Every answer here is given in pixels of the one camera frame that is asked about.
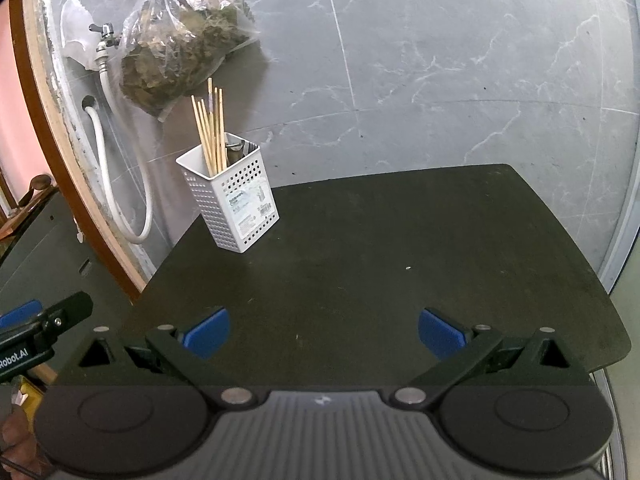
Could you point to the white perforated utensil holder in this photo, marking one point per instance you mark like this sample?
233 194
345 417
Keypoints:
235 210

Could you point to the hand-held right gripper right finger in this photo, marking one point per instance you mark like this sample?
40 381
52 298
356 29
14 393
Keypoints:
440 332

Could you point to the stainless steel kitchen tool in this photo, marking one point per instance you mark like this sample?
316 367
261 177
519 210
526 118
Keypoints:
236 147

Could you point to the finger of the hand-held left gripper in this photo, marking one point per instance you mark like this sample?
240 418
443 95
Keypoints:
22 312
75 307

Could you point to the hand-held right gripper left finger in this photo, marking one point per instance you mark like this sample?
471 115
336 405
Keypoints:
207 332

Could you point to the small white plastic bag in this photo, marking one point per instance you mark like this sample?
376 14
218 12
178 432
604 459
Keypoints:
75 35

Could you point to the metal wall faucet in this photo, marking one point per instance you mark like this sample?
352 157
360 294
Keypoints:
106 35

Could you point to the bundle of wooden chopsticks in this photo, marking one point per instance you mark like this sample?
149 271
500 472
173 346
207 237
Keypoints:
212 130

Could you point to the clear bag of dried leaves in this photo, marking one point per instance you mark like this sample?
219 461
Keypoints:
185 45

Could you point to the person's left hand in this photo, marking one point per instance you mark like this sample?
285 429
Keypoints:
15 445

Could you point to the wooden furniture piece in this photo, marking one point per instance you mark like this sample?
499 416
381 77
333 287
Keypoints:
35 190

